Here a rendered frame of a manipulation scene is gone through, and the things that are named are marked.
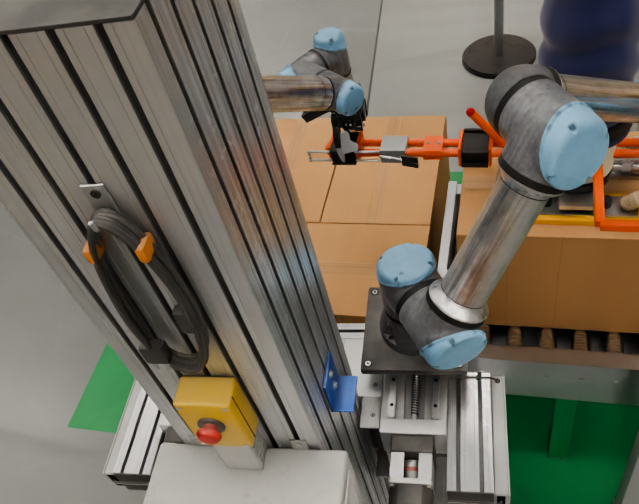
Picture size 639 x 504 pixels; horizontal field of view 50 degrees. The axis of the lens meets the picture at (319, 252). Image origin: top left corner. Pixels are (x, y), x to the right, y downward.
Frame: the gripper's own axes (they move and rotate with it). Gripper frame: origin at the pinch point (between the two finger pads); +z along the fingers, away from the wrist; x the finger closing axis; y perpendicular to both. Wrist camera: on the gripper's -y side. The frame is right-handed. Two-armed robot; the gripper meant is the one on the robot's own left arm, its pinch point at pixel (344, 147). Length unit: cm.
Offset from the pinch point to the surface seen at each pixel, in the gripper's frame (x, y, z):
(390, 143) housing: 0.2, 12.9, -1.3
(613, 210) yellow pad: -11, 69, 11
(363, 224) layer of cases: 20, -7, 54
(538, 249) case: -18, 52, 18
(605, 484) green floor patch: -40, 77, 108
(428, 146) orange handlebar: -0.8, 23.1, -1.1
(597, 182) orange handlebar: -13, 64, -1
